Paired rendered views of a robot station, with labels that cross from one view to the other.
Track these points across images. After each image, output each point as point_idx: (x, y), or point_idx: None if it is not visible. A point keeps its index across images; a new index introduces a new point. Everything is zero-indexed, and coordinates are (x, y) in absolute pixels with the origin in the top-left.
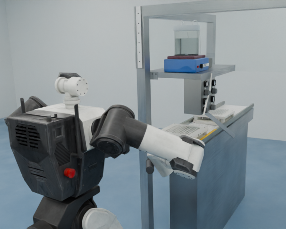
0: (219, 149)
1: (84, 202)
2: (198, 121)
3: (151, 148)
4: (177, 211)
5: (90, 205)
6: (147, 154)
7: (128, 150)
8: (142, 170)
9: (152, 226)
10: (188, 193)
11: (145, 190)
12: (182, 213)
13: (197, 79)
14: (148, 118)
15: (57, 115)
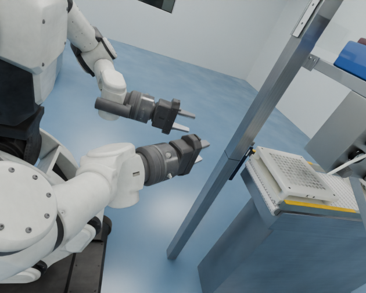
0: (344, 236)
1: (4, 136)
2: (348, 181)
3: None
4: (226, 242)
5: (4, 145)
6: (106, 145)
7: (168, 131)
8: (214, 174)
9: (192, 229)
10: (246, 240)
11: (203, 194)
12: (228, 249)
13: None
14: (257, 120)
15: None
